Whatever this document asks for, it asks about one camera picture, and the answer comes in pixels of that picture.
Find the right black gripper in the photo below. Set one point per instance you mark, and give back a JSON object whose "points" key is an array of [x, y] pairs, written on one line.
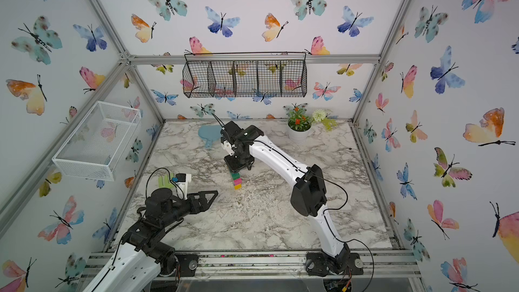
{"points": [[230, 166]]}

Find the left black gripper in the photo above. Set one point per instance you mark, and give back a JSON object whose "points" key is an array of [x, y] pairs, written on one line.
{"points": [[201, 201]]}

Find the green lego brick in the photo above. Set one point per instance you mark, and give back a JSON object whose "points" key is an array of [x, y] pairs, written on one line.
{"points": [[235, 175]]}

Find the pink small lego brick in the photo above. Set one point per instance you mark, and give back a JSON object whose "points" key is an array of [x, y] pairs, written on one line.
{"points": [[236, 180]]}

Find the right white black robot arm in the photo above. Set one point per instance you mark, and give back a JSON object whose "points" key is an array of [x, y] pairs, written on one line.
{"points": [[309, 192]]}

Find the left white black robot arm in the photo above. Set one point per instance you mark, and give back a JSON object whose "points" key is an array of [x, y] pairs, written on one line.
{"points": [[141, 256]]}

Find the teal hand mirror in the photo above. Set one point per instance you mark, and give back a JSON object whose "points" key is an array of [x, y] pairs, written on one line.
{"points": [[210, 135]]}

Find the potted plant white pot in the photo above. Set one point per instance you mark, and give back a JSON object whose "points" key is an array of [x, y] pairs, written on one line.
{"points": [[300, 122]]}

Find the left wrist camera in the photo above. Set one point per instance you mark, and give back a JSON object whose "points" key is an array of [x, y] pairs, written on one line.
{"points": [[181, 182]]}

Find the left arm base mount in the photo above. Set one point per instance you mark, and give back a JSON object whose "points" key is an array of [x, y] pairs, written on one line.
{"points": [[177, 265]]}

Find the black wire wall basket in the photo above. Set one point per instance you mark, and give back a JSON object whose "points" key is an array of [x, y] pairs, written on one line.
{"points": [[245, 75]]}

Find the white mesh wall basket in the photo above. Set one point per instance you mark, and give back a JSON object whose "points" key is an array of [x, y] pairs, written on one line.
{"points": [[95, 146]]}

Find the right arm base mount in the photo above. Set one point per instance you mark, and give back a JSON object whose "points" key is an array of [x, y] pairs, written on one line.
{"points": [[321, 265]]}

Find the aluminium front rail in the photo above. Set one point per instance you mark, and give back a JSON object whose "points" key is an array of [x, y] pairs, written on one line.
{"points": [[227, 265]]}

